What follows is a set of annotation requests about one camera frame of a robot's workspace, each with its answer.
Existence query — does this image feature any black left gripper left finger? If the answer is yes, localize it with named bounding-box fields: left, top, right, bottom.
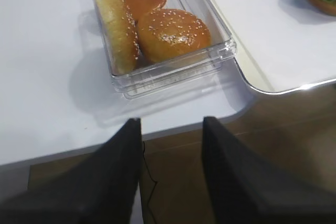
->
left=1, top=119, right=143, bottom=223

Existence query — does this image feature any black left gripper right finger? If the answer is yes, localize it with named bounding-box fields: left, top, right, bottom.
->
left=202, top=116, right=335, bottom=223

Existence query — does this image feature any silver metal tray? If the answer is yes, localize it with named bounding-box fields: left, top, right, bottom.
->
left=190, top=0, right=336, bottom=95

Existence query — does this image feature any white paper sheet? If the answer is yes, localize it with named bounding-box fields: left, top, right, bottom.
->
left=204, top=0, right=336, bottom=83

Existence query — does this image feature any sesame bun on edge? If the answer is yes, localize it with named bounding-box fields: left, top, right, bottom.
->
left=96, top=0, right=140, bottom=75

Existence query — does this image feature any sesame bun top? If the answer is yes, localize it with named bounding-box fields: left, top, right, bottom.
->
left=137, top=8, right=212, bottom=63

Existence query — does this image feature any clear box with buns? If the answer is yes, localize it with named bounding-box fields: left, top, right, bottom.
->
left=93, top=0, right=236, bottom=97

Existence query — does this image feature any bottom bun on tray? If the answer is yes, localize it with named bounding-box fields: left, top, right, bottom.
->
left=307, top=0, right=336, bottom=16

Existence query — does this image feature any black cable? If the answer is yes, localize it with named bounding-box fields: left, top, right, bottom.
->
left=141, top=141, right=158, bottom=224

